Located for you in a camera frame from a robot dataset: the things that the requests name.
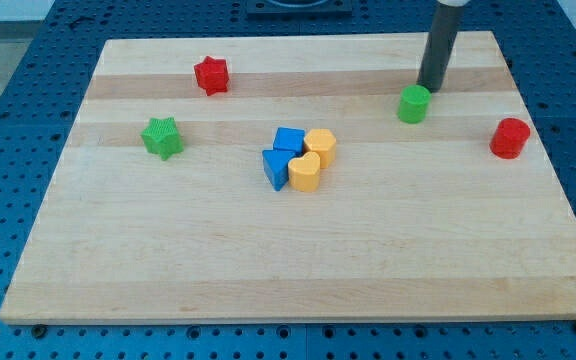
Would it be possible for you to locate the green cylinder block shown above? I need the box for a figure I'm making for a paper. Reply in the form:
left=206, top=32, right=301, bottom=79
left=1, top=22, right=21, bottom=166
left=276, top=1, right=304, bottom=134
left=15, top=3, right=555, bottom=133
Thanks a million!
left=397, top=85, right=432, bottom=124

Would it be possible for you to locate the white rod collar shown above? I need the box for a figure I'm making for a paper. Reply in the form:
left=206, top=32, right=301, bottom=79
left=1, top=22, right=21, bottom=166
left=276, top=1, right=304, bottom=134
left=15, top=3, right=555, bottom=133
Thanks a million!
left=437, top=0, right=470, bottom=7

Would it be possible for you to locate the green star block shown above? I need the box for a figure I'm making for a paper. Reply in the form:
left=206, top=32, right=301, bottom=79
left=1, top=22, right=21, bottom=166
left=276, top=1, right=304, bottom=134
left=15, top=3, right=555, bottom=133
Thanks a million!
left=140, top=117, right=184, bottom=161

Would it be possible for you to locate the red star block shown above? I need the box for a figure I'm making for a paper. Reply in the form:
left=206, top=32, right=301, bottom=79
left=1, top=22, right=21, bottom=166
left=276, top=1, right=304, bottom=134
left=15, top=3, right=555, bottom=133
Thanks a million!
left=194, top=56, right=229, bottom=96

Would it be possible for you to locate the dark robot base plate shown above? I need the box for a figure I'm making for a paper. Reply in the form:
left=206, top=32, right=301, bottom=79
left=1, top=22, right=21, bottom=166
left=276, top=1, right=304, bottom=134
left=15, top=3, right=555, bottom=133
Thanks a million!
left=244, top=0, right=353, bottom=17

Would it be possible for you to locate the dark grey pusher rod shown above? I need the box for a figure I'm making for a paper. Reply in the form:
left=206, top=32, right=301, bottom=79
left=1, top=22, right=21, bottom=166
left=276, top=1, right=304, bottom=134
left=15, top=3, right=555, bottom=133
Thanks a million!
left=417, top=1, right=465, bottom=93

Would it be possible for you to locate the red cylinder block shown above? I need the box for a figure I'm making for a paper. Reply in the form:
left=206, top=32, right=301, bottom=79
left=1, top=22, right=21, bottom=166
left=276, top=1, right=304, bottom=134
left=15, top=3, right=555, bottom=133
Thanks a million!
left=489, top=117, right=531, bottom=159

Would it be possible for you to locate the wooden board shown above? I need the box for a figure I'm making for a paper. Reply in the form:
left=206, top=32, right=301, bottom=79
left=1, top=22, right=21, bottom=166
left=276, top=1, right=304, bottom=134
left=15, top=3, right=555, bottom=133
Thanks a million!
left=0, top=31, right=576, bottom=325

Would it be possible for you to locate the yellow hexagon block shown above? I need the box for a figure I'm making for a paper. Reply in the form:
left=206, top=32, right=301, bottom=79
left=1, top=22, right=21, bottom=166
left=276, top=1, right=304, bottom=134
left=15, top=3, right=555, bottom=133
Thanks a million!
left=303, top=128, right=337, bottom=169

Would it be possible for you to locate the blue cube block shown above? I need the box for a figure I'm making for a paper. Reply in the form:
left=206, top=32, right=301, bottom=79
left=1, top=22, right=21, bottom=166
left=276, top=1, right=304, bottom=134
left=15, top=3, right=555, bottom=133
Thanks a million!
left=273, top=127, right=305, bottom=156

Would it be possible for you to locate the blue triangle block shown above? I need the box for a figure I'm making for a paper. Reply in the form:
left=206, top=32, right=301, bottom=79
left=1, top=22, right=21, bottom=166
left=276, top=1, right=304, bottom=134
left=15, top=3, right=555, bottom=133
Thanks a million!
left=262, top=149, right=296, bottom=191

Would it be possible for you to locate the yellow heart block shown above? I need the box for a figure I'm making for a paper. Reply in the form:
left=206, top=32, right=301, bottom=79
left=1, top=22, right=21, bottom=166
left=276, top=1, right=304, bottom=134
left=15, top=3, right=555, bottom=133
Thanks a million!
left=288, top=152, right=321, bottom=192

